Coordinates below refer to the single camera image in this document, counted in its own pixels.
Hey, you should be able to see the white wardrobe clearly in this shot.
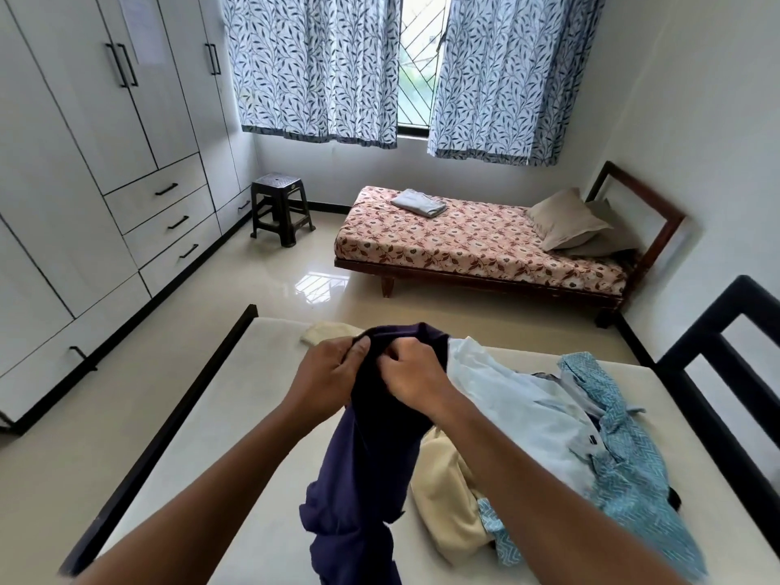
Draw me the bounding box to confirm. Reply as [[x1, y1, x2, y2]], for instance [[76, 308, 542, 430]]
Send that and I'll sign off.
[[0, 0, 262, 434]]

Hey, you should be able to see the small cream cloth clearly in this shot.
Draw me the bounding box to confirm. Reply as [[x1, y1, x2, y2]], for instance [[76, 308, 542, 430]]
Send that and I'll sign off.
[[300, 321, 365, 348]]

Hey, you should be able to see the person's left forearm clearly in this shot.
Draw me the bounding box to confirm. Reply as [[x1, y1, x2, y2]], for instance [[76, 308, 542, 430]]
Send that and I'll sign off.
[[73, 401, 333, 585]]

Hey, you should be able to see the person's left hand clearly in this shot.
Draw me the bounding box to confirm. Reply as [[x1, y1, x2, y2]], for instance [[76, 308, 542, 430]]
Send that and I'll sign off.
[[282, 333, 373, 428]]

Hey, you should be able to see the dark plastic stool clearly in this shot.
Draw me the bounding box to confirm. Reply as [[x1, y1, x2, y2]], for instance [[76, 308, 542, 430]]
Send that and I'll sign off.
[[250, 174, 316, 248]]

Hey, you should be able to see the leaf-print curtain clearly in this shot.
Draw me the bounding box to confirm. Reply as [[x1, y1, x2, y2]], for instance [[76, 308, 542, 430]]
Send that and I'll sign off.
[[427, 0, 608, 167], [221, 0, 404, 148]]

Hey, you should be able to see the person's right hand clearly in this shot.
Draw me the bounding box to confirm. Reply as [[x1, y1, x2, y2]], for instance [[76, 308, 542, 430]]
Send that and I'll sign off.
[[377, 338, 463, 428]]

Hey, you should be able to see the black bed frame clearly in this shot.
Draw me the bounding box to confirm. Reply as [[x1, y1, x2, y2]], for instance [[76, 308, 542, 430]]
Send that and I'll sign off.
[[58, 275, 780, 578]]

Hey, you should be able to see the window with grille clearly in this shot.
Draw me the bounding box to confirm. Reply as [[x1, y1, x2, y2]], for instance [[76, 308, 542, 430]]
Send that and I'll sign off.
[[397, 0, 451, 139]]

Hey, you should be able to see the beige pillow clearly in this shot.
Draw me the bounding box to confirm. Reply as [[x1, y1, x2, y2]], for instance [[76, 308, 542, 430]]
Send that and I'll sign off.
[[526, 187, 613, 253]]

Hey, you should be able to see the wooden bed frame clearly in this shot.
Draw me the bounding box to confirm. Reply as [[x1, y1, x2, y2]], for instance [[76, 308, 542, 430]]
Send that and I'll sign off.
[[334, 161, 687, 329]]

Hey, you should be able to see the pale blue shirt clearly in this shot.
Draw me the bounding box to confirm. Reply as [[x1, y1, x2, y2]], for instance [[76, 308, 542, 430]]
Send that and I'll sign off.
[[446, 336, 610, 497]]

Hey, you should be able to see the floral mattress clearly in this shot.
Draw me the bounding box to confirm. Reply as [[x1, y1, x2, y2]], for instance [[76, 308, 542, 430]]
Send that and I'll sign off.
[[335, 186, 628, 297]]

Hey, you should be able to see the paper sheet on wardrobe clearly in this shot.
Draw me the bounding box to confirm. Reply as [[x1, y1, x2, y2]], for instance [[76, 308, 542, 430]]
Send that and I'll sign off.
[[117, 0, 167, 66]]

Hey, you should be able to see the dark purple garment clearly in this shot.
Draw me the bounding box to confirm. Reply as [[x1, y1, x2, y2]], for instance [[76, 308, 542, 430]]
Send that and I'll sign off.
[[299, 323, 452, 585]]

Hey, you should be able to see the person's right forearm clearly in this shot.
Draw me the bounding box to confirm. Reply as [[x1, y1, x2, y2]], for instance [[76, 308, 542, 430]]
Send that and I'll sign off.
[[435, 392, 692, 585]]

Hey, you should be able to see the folded grey cloth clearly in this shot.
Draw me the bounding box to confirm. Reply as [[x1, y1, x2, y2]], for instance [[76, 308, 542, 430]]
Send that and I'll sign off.
[[390, 188, 447, 219]]

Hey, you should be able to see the cream garment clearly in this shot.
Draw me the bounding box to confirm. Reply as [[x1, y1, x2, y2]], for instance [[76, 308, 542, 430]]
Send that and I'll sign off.
[[409, 426, 496, 566]]

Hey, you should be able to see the teal patterned garment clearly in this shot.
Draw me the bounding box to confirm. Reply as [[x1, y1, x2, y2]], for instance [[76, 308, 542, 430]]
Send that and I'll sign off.
[[477, 352, 709, 582]]

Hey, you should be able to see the grey-brown pillow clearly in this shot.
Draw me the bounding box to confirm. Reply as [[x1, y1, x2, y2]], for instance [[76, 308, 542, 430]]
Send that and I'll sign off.
[[563, 199, 641, 258]]

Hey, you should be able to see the white mattress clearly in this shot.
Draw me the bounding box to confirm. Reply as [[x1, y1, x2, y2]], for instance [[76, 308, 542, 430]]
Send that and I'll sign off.
[[97, 317, 756, 585]]

